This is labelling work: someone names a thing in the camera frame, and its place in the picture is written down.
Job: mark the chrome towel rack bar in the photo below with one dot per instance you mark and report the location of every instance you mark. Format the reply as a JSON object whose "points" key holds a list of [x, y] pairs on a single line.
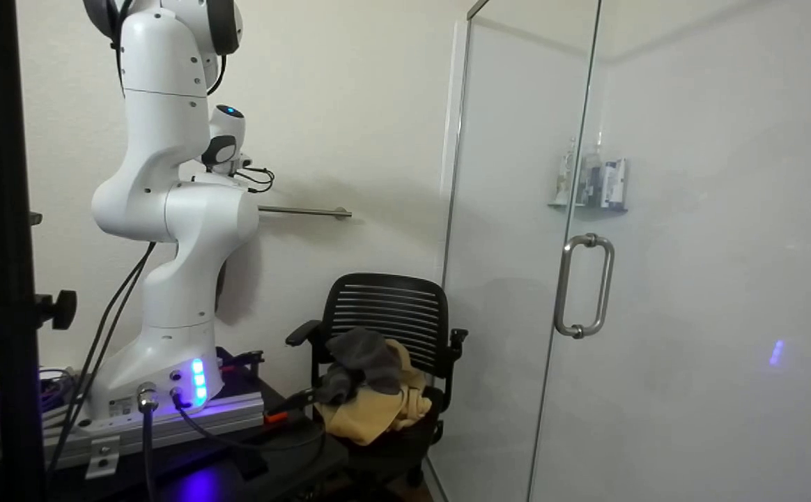
{"points": [[302, 212]]}

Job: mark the dark gray crumpled towel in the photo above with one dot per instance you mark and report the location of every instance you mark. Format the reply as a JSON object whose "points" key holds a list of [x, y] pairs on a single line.
{"points": [[363, 358]]}

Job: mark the gray metal corner bracket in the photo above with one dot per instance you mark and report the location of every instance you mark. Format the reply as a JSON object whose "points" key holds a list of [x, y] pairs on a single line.
{"points": [[102, 460]]}

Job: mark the chrome glass door hinge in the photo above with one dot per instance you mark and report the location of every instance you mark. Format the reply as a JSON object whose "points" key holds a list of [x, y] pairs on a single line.
{"points": [[603, 184]]}

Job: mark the small red item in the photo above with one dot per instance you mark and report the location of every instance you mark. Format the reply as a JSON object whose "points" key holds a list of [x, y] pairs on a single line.
{"points": [[279, 420]]}

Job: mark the black clamp knob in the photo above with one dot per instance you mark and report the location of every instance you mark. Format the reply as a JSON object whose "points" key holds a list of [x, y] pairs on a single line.
{"points": [[59, 308]]}

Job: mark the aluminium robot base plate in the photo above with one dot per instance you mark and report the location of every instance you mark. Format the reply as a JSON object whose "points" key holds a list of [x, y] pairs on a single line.
{"points": [[219, 414]]}

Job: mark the glass shower door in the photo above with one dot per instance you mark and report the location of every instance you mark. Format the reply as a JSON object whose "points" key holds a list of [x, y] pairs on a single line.
{"points": [[700, 279]]}

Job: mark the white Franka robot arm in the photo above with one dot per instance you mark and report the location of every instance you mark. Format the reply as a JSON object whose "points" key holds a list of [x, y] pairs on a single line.
{"points": [[168, 93]]}

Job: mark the yellow cloth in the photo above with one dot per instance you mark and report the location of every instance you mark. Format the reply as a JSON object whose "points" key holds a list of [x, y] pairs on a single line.
{"points": [[366, 420]]}

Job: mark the fixed glass shower panel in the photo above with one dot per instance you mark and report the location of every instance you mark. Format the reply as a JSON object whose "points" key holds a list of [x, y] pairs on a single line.
{"points": [[507, 279]]}

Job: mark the black stand pole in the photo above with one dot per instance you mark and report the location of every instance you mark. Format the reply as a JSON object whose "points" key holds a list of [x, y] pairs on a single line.
{"points": [[3, 233]]}

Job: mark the black mesh office chair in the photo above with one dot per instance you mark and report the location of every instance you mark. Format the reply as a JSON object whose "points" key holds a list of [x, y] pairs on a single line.
{"points": [[385, 308]]}

